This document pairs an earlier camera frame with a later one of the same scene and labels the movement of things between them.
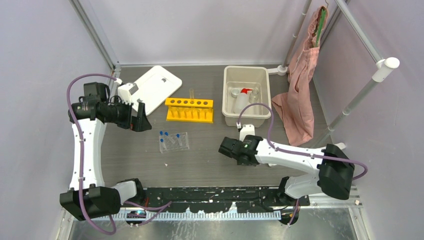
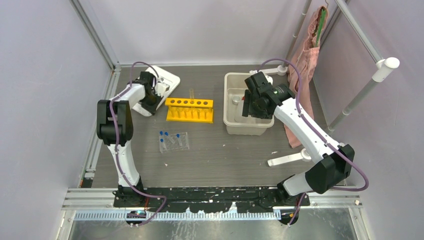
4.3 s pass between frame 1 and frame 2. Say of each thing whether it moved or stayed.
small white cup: moved
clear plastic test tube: stayed
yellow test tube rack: stayed
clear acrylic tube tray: stayed
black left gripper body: moved
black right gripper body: moved
